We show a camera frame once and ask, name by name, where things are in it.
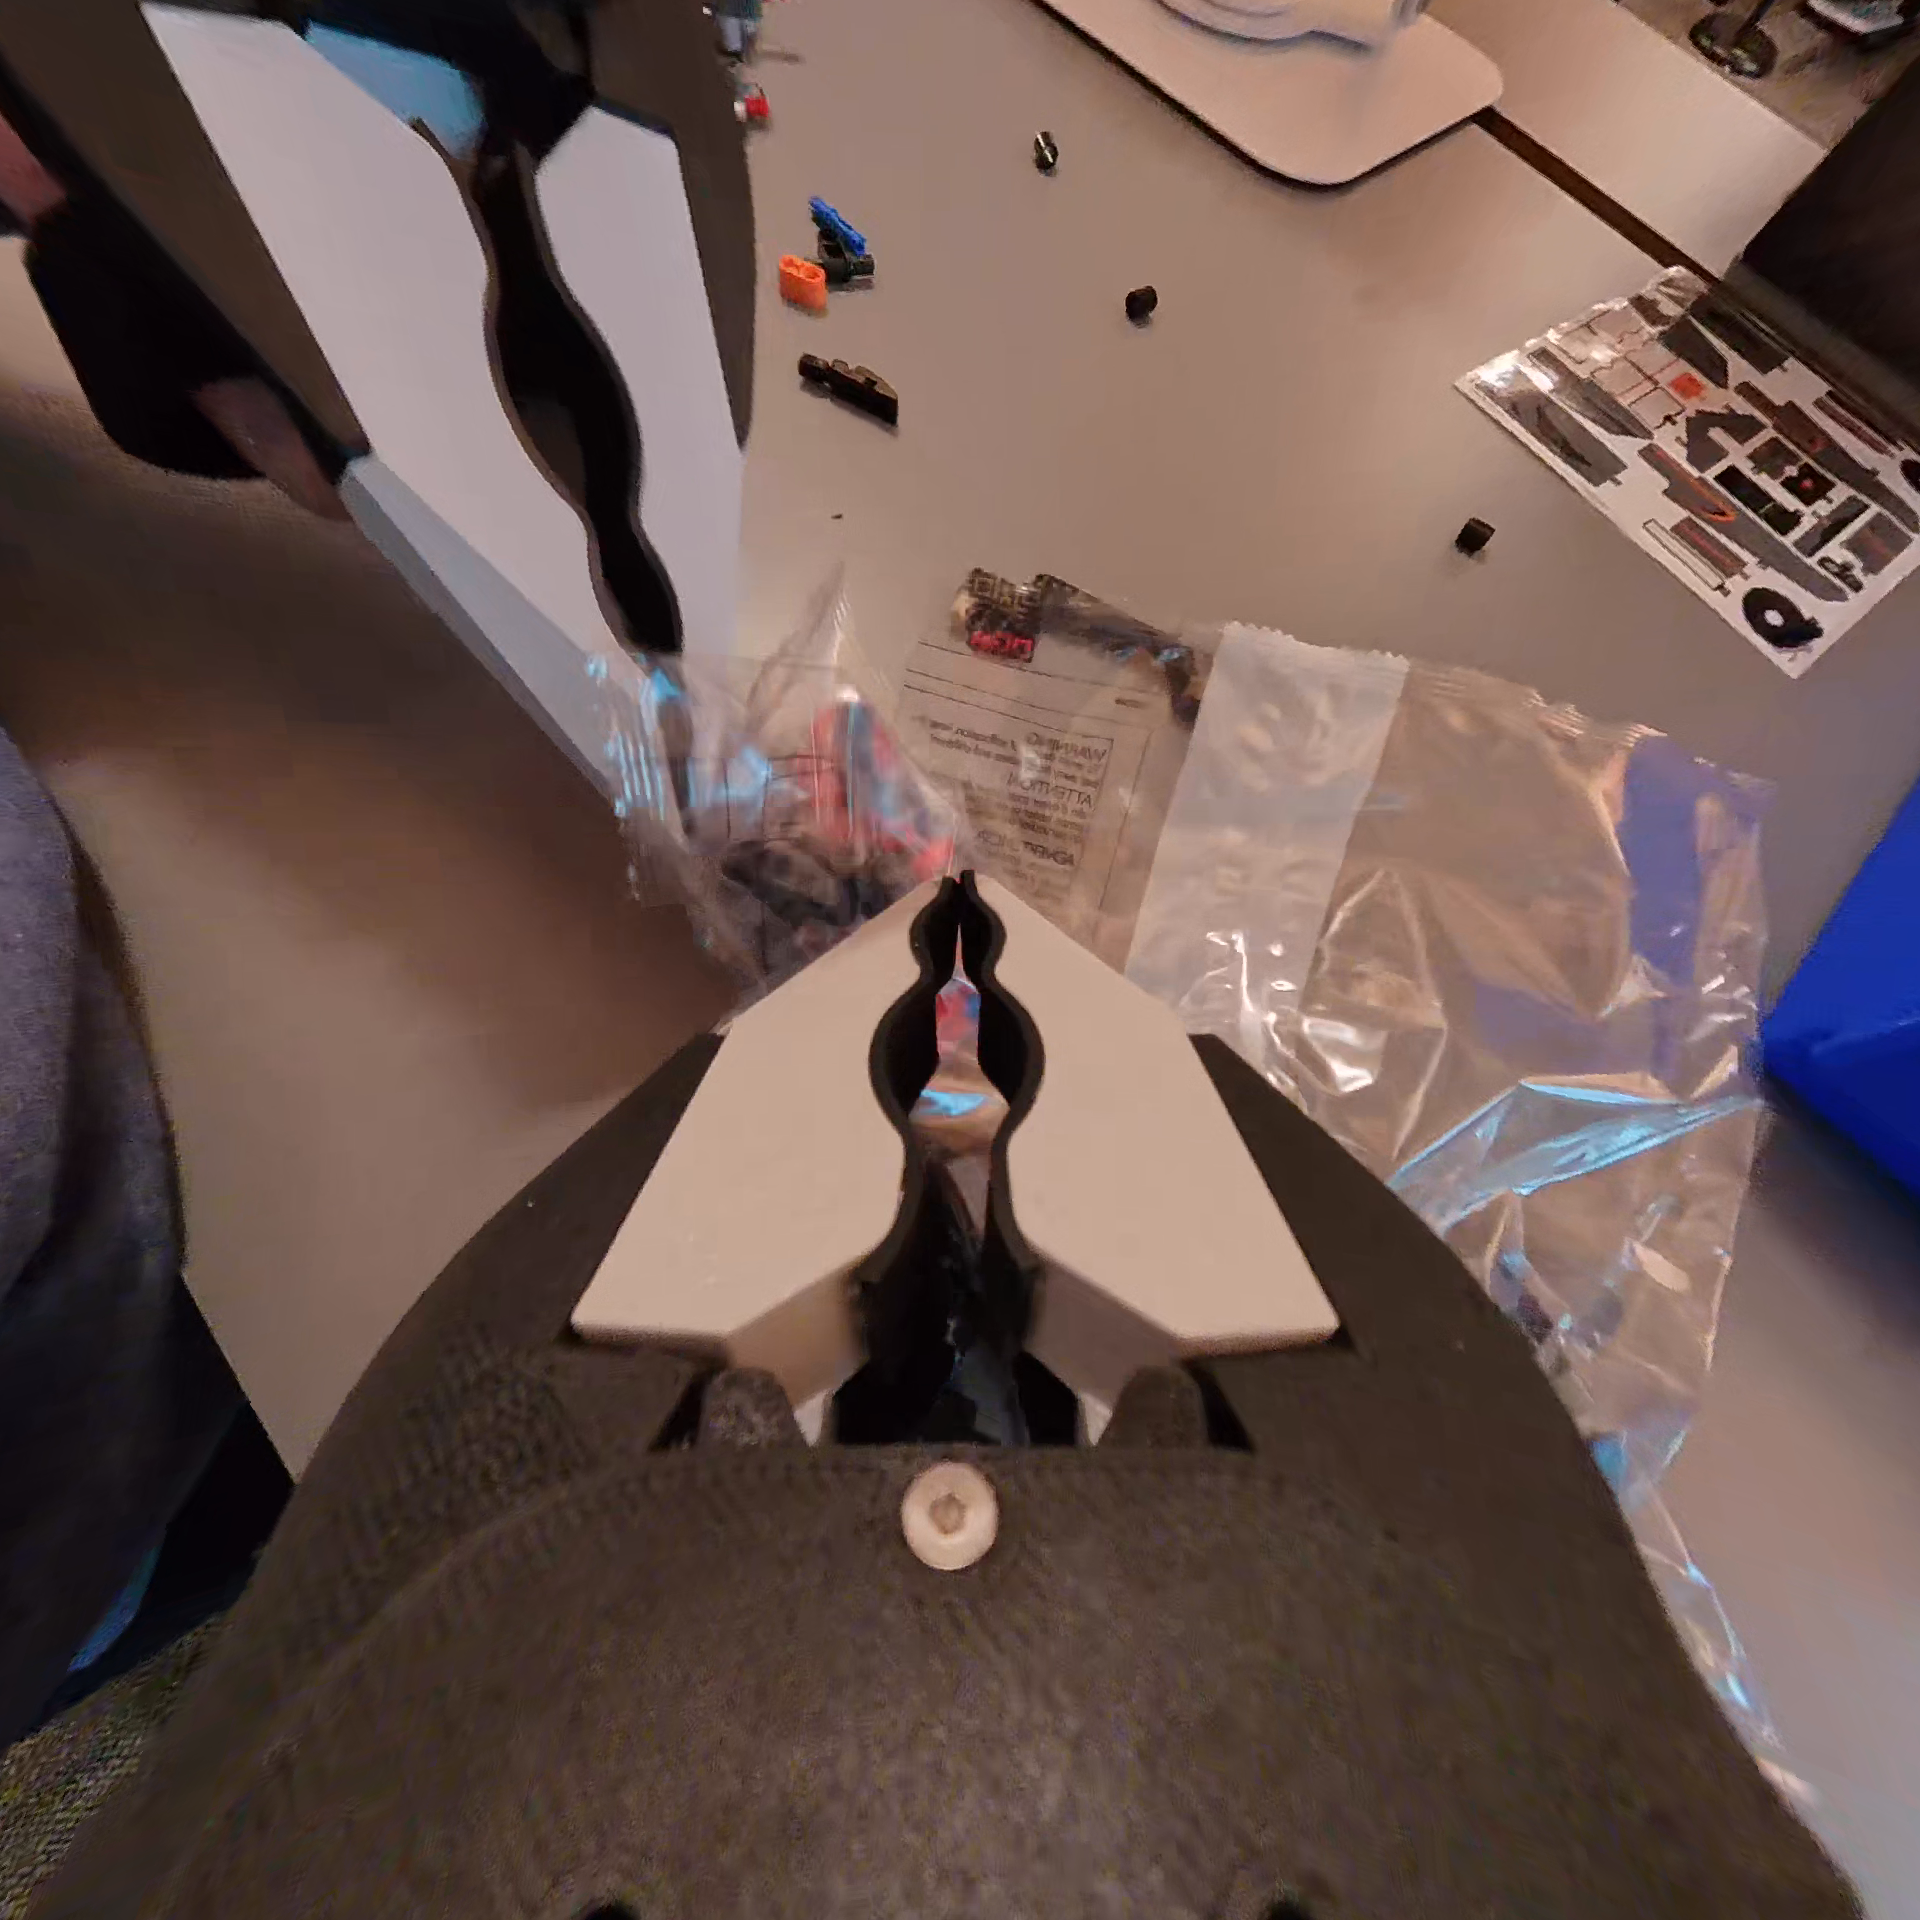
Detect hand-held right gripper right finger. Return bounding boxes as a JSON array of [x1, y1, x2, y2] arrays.
[[959, 871, 1341, 1414]]

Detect sticker sheet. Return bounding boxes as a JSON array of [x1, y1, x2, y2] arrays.
[[1456, 266, 1920, 679]]

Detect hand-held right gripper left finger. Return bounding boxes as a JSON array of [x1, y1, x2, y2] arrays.
[[569, 872, 962, 1414]]

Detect person's left hand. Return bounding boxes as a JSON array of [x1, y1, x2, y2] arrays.
[[187, 366, 338, 518]]

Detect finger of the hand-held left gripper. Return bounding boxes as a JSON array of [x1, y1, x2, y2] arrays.
[[142, 0, 684, 803], [525, 92, 750, 669]]

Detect small clear bag lego pins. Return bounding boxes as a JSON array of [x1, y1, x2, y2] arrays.
[[612, 568, 965, 983]]

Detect blue storage bin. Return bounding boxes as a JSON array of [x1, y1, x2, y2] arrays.
[[1755, 780, 1920, 1194]]

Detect white monitor stand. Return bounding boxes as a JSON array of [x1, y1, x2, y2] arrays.
[[1037, 0, 1506, 190]]

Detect large clear plastic bag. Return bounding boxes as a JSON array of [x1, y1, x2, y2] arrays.
[[900, 567, 1802, 1818]]

